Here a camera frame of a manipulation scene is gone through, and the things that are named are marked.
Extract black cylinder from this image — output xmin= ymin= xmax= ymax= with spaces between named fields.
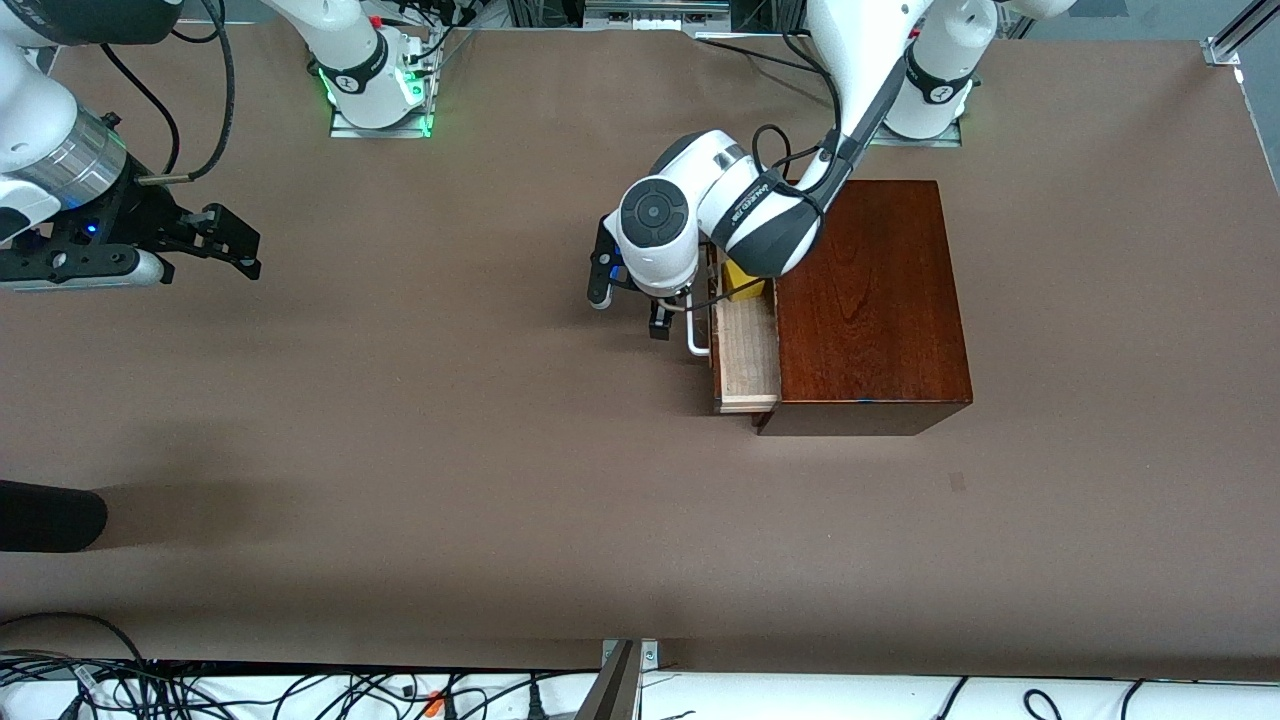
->
xmin=0 ymin=480 xmax=108 ymax=553

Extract black cable on table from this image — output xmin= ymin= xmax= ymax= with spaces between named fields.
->
xmin=695 ymin=33 xmax=841 ymax=86

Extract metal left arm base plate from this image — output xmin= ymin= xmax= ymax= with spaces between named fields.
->
xmin=870 ymin=120 xmax=963 ymax=149

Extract black right arm wrist cable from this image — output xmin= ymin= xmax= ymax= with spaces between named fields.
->
xmin=135 ymin=0 xmax=236 ymax=187

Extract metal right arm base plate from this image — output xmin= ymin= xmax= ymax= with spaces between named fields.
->
xmin=330 ymin=40 xmax=433 ymax=139

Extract black arm wrist cable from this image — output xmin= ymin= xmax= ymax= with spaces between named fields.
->
xmin=135 ymin=0 xmax=236 ymax=187
xmin=665 ymin=123 xmax=839 ymax=316

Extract yellow wooden block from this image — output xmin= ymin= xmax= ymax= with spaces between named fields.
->
xmin=724 ymin=260 xmax=767 ymax=303

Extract small metal bracket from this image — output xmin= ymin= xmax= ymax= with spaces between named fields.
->
xmin=601 ymin=638 xmax=661 ymax=673

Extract black left arm wrist cable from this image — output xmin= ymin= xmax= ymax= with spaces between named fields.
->
xmin=665 ymin=123 xmax=839 ymax=316

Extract aluminium frame profile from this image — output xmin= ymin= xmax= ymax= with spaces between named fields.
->
xmin=1205 ymin=0 xmax=1280 ymax=67

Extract white board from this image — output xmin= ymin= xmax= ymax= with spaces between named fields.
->
xmin=0 ymin=665 xmax=1280 ymax=720

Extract dark brown wooden cabinet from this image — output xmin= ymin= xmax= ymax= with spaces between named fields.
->
xmin=755 ymin=180 xmax=974 ymax=437

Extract silver power strip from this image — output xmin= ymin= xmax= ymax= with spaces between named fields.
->
xmin=583 ymin=0 xmax=733 ymax=31

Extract grey metal post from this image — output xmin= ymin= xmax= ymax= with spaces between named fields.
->
xmin=575 ymin=640 xmax=641 ymax=720

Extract tangled black cables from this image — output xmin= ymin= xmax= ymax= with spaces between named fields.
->
xmin=0 ymin=650 xmax=601 ymax=720

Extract black cable loop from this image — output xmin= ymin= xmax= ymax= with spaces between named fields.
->
xmin=0 ymin=612 xmax=146 ymax=666

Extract wooden drawer with white handle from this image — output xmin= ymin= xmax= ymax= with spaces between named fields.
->
xmin=687 ymin=250 xmax=782 ymax=415

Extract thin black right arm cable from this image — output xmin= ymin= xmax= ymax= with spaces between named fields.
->
xmin=98 ymin=42 xmax=181 ymax=176

